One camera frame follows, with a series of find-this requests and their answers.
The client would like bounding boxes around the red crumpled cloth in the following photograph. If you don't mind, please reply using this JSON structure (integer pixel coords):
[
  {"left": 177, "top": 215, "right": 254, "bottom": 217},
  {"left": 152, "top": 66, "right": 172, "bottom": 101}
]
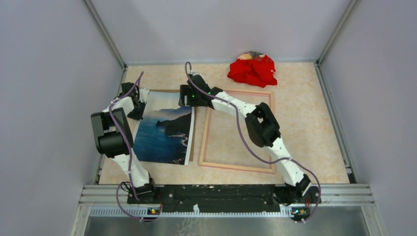
[{"left": 227, "top": 51, "right": 278, "bottom": 88}]

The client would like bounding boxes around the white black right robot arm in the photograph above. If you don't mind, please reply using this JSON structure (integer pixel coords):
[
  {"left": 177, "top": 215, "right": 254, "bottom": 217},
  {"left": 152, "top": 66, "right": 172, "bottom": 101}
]
[{"left": 179, "top": 72, "right": 313, "bottom": 203}]

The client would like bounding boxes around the aluminium front rail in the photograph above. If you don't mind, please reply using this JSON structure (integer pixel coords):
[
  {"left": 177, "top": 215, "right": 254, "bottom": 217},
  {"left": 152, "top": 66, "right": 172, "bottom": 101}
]
[{"left": 71, "top": 184, "right": 386, "bottom": 236}]

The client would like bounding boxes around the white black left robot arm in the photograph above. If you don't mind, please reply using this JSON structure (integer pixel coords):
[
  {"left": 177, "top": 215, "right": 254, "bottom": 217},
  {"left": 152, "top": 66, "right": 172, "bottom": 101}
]
[{"left": 90, "top": 83, "right": 158, "bottom": 203}]

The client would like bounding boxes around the brown backing board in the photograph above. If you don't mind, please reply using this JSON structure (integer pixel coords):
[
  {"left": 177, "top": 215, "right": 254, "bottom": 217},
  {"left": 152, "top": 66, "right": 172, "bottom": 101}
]
[{"left": 147, "top": 90, "right": 195, "bottom": 165}]

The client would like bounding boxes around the seascape photo print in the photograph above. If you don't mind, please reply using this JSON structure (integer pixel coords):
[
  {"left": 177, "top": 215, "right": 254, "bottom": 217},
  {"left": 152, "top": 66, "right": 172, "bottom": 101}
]
[{"left": 133, "top": 90, "right": 195, "bottom": 166}]

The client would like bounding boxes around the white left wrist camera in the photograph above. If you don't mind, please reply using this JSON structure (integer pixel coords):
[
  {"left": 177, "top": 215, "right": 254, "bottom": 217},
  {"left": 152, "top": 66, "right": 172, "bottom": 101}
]
[{"left": 139, "top": 88, "right": 150, "bottom": 103}]

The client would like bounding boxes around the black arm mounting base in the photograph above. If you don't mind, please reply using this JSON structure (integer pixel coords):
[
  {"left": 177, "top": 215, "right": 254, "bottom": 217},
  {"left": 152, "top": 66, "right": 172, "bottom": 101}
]
[{"left": 126, "top": 184, "right": 321, "bottom": 213}]

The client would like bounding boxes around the pink photo frame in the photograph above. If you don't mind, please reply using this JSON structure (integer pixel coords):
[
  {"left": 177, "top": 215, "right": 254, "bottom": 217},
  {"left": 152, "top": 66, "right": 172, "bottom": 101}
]
[{"left": 199, "top": 90, "right": 280, "bottom": 174}]

